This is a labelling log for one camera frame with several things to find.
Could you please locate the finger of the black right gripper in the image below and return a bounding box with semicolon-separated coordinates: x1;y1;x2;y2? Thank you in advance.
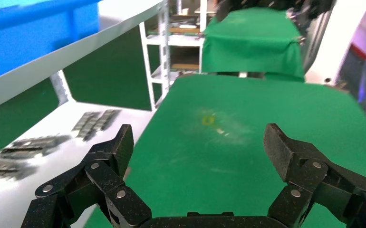
285;0;336;20
216;0;238;14

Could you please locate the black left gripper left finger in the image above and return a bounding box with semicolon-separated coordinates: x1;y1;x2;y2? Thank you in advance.
20;124;153;228

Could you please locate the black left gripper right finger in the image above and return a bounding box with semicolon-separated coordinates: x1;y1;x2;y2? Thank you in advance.
263;123;366;228

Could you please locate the white slanted panel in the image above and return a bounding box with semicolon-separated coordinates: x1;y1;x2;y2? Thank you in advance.
303;0;366;88

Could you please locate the green draped cloth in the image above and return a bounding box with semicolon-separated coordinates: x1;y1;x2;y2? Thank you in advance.
201;8;306;83

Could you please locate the white storage rack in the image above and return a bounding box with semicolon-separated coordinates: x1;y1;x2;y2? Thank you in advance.
139;0;217;111

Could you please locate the green table cloth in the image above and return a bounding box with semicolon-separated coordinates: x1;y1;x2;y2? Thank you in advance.
84;74;366;228

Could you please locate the white metal shelf rack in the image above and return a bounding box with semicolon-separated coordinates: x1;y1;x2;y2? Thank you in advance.
0;0;171;116

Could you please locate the blue plastic bin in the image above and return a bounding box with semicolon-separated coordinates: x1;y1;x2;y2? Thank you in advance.
0;0;102;85

